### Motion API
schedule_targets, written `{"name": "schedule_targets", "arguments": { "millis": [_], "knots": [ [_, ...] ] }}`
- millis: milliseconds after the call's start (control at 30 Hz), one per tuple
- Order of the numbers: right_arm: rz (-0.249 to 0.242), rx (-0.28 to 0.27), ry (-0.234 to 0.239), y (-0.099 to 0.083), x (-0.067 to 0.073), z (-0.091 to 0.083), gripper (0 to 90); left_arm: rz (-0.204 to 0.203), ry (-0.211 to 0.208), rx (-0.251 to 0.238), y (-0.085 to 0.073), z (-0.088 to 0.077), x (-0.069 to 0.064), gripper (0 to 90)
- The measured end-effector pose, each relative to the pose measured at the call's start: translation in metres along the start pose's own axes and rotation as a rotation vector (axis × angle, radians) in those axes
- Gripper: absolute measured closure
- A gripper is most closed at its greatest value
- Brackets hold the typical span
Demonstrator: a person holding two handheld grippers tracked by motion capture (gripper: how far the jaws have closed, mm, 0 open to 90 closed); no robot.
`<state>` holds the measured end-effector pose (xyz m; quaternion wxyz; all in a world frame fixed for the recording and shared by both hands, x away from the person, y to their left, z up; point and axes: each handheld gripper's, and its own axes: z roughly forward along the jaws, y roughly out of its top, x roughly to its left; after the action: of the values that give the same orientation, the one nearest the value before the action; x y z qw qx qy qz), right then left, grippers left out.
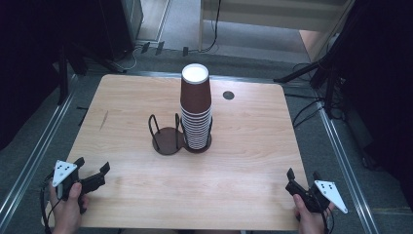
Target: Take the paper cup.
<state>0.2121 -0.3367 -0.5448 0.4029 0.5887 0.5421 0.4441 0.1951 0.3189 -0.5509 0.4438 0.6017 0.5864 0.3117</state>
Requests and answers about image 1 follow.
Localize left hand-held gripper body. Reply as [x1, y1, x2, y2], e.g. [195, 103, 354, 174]
[52, 159, 90, 201]

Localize white wooden furniture frame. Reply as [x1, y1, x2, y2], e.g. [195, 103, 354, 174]
[198, 0, 357, 62]

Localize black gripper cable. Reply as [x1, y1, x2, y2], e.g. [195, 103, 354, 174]
[39, 174, 62, 234]
[319, 194, 336, 234]

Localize black hanging cable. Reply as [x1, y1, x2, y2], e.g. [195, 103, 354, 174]
[182, 0, 222, 58]

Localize person's left hand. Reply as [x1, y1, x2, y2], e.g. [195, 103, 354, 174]
[48, 181, 91, 234]

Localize grey cabinet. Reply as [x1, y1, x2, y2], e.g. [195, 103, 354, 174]
[121, 0, 144, 45]

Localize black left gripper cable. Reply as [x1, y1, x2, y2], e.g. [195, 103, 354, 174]
[39, 174, 62, 234]

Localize person's right hand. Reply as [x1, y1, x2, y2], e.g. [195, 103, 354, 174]
[292, 193, 336, 234]

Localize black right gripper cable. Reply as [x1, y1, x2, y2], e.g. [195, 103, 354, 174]
[319, 194, 336, 234]

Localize dark curtain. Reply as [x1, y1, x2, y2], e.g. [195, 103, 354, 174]
[0, 0, 126, 150]
[324, 0, 413, 209]

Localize black metal stand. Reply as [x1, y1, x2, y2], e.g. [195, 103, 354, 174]
[56, 42, 128, 105]

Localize black tripod stand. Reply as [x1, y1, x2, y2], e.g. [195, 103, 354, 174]
[273, 48, 345, 120]

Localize white floor cable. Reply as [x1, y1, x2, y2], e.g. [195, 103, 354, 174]
[121, 45, 144, 72]

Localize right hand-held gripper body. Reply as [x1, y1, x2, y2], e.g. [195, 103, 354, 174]
[304, 179, 349, 215]

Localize black floor cable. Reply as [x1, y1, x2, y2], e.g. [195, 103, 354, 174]
[291, 97, 325, 129]

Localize black wire cup holder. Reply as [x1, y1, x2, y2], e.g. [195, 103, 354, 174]
[148, 112, 214, 156]

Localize stack of brown paper cups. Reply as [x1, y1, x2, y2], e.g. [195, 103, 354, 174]
[179, 62, 213, 151]

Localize metal floor rail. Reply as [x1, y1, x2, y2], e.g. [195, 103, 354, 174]
[132, 70, 283, 85]
[0, 72, 79, 222]
[318, 100, 381, 234]

